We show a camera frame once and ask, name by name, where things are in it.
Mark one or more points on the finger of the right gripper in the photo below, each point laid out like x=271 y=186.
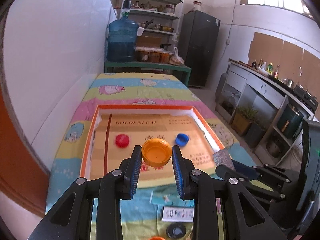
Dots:
x=260 y=169
x=258 y=193

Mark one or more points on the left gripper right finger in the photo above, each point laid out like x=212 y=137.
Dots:
x=194 y=184

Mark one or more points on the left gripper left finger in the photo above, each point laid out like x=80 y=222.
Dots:
x=119 y=184

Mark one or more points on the glittery long box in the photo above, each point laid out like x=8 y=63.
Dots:
x=222 y=157

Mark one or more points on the silver cigarette box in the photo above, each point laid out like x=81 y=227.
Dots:
x=177 y=214

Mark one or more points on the red bottle cap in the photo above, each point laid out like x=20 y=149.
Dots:
x=122 y=140

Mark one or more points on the blue bottle cap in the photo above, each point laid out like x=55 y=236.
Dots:
x=181 y=139

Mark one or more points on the orange bottle cap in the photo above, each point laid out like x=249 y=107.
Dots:
x=156 y=152
x=156 y=238

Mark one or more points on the light blue flat card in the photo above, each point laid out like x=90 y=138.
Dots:
x=160 y=198

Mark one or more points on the colourful cartoon quilt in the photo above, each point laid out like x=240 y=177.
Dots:
x=139 y=218

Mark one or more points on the black round lid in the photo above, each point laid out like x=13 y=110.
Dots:
x=176 y=231

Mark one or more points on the potted green plant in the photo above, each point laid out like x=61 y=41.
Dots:
x=243 y=118

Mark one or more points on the orange-rimmed cardboard tray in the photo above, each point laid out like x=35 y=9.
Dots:
x=115 y=130

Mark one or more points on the dark green air fryer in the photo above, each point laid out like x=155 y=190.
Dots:
x=290 y=121

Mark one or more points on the white kitchen counter cabinet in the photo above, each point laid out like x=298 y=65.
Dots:
x=243 y=86

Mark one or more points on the plastic bag of food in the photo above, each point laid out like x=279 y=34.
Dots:
x=176 y=59

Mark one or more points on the green low table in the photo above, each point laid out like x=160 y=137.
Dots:
x=186 y=71

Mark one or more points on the black refrigerator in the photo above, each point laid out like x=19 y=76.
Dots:
x=197 y=42

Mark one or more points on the blue water jug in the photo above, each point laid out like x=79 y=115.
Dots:
x=121 y=40

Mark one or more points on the green kitchen shelf rack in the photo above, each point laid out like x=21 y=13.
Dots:
x=158 y=18

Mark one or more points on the red-brown door frame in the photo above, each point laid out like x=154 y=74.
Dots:
x=23 y=179

